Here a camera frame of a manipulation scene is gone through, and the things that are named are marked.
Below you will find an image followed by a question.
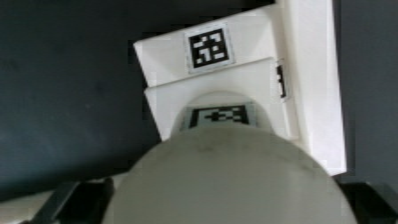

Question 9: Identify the white U-shaped frame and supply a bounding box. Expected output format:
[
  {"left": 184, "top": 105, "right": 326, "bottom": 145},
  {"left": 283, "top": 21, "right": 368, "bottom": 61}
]
[{"left": 0, "top": 0, "right": 347, "bottom": 224}]

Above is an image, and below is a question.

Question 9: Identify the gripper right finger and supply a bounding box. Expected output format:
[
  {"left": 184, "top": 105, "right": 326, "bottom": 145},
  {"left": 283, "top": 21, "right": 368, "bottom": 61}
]
[{"left": 367, "top": 182, "right": 398, "bottom": 224}]

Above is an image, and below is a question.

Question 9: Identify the white lamp bulb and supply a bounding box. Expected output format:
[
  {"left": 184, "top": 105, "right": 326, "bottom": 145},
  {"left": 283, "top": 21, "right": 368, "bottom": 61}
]
[{"left": 102, "top": 91, "right": 361, "bottom": 224}]

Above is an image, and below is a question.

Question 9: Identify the white lamp base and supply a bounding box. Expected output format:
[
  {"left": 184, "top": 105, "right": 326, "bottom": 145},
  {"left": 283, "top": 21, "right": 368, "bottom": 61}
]
[{"left": 134, "top": 6, "right": 299, "bottom": 140}]

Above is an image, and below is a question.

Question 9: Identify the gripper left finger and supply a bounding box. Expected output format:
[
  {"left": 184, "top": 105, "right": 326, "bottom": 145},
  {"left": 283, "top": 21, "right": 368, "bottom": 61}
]
[{"left": 27, "top": 182, "right": 81, "bottom": 224}]

